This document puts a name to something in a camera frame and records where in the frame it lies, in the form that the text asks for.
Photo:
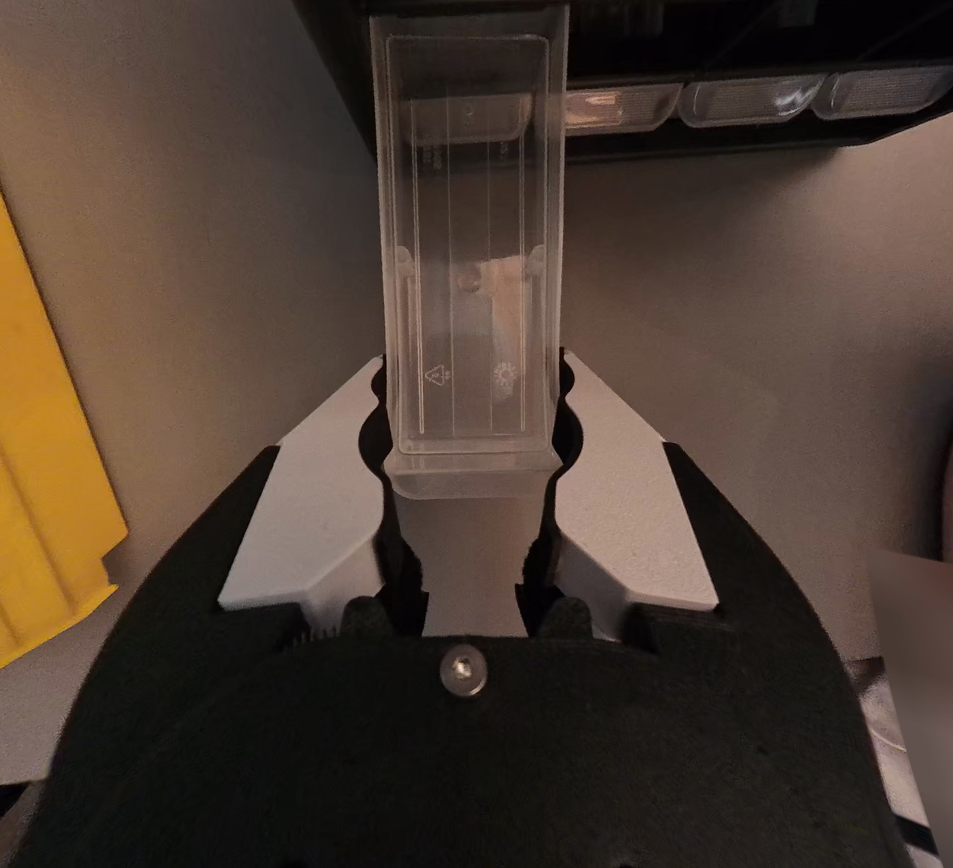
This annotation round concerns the clear plastic drawer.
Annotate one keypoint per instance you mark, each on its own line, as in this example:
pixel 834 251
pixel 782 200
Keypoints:
pixel 469 250

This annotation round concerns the black drawer cabinet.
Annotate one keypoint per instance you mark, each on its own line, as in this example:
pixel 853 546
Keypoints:
pixel 327 4

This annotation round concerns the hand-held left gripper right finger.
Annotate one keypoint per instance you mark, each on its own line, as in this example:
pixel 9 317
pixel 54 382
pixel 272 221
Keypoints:
pixel 625 510

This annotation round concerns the yellow plastic bin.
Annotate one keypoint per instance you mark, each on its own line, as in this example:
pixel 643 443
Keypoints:
pixel 45 436

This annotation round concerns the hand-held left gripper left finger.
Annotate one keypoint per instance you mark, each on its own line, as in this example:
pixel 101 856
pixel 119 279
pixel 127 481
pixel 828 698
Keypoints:
pixel 313 510

